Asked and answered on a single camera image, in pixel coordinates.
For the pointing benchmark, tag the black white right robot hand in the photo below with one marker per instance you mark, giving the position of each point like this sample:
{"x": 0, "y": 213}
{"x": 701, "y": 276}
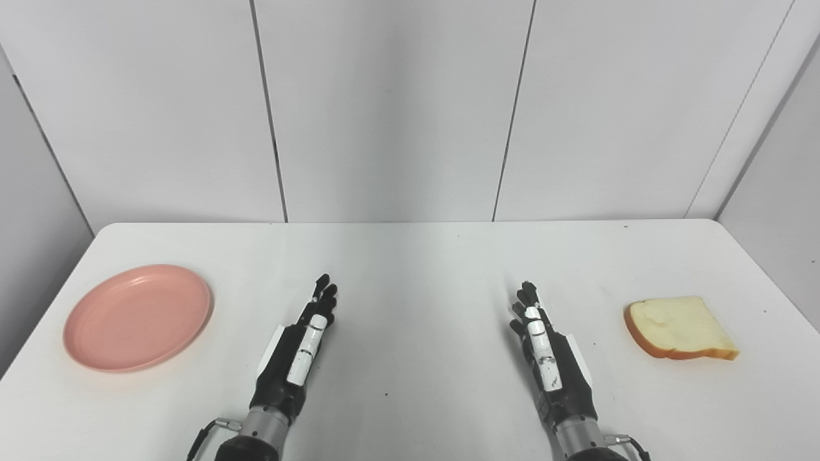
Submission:
{"x": 567, "y": 378}

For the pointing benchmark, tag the pink round plate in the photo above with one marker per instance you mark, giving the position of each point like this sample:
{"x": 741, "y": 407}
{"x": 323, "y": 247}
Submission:
{"x": 138, "y": 318}

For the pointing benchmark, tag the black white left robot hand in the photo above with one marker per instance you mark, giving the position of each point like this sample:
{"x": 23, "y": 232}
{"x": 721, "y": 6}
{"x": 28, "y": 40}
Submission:
{"x": 282, "y": 374}

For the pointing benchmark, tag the slice of white bread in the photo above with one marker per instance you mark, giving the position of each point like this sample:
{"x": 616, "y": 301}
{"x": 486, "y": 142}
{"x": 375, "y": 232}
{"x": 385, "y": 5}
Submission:
{"x": 679, "y": 326}

